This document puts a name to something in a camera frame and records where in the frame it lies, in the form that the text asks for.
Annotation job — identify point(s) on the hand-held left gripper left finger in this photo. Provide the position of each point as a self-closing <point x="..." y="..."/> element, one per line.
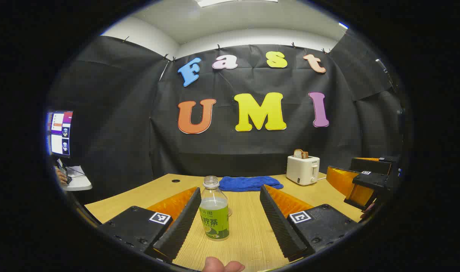
<point x="181" y="226"/>

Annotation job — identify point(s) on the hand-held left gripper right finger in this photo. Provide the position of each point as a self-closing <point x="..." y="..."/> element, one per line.
<point x="279" y="226"/>

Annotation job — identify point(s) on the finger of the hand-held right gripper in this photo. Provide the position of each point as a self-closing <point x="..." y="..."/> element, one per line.
<point x="369" y="165"/>
<point x="343" y="183"/>

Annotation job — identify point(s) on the green label water bottle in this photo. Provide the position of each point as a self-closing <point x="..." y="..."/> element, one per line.
<point x="214" y="223"/>

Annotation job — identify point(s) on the white toaster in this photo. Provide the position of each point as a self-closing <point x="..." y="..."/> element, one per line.
<point x="301" y="170"/>

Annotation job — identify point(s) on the bread slice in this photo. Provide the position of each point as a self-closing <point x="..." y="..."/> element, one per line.
<point x="300" y="153"/>

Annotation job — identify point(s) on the blue towel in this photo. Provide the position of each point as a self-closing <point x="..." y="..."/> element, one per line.
<point x="249" y="183"/>

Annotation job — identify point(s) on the white side table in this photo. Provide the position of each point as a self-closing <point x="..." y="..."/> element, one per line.
<point x="79" y="182"/>

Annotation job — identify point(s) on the computer monitor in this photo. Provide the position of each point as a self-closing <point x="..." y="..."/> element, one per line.
<point x="60" y="134"/>

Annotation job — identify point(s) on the ceiling light panel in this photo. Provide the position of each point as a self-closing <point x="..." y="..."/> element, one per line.
<point x="222" y="2"/>

